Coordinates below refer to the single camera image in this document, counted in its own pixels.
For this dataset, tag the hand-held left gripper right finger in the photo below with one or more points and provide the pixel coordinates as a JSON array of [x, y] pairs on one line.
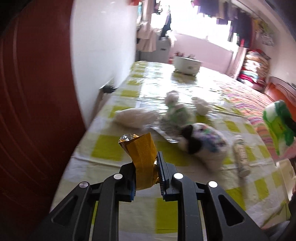
[[163, 176]]

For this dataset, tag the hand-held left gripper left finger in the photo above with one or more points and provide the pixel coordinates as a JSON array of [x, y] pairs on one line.
[[126, 185]]

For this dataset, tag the gold foil snack packet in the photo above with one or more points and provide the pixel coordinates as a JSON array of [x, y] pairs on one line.
[[142, 153]]

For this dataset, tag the green and white pillow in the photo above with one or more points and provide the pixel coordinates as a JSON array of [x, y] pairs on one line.
[[276, 125]]

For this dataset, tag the silver blister pack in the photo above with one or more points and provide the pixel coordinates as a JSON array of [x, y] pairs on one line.
[[166, 132]]

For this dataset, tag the black and white plush toy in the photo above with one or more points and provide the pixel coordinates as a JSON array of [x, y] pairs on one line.
[[203, 143]]

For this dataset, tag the green and white plush toy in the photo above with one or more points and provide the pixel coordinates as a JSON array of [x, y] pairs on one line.
[[179, 114]]

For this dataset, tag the white plastic bag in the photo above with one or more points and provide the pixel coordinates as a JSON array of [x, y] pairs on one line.
[[134, 118]]

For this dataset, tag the white crumpled sock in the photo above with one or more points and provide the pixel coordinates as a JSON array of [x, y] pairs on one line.
[[172, 97], [201, 105]]

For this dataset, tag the clear plastic bottle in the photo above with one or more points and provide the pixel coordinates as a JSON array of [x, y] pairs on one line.
[[241, 157]]

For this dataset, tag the black power plug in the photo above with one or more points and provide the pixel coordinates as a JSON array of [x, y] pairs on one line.
[[109, 88]]

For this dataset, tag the striped bedsheet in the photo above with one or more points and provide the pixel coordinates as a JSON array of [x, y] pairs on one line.
[[252, 109]]

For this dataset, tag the white plastic basket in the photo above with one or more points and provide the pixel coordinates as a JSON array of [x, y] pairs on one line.
[[187, 66]]

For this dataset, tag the dark red wooden door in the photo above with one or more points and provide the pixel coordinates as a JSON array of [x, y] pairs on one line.
[[34, 115]]

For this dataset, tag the white washing machine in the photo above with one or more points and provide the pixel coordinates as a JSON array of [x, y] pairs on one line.
[[164, 47]]

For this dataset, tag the beige hanging garments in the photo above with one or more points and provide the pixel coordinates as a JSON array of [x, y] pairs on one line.
[[146, 39]]

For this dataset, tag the stack of folded blankets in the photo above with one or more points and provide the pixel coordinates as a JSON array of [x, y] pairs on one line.
[[254, 67]]

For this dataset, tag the wooden bed headboard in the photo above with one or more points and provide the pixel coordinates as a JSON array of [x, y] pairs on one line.
[[279, 90]]

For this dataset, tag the black hanging garment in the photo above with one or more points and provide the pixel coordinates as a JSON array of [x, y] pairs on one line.
[[167, 25]]

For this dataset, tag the row of hanging clothes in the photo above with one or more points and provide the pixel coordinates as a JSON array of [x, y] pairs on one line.
[[240, 23]]

